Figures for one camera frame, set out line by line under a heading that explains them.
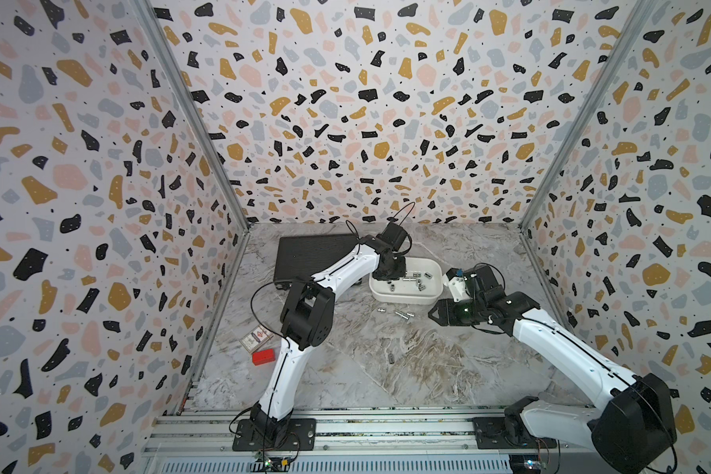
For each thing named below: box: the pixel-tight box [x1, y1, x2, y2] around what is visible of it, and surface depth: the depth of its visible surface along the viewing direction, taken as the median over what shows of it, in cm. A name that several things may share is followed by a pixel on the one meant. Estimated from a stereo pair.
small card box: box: [238, 324, 274, 355], surface depth 89 cm
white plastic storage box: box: [368, 256, 444, 306], surface depth 105 cm
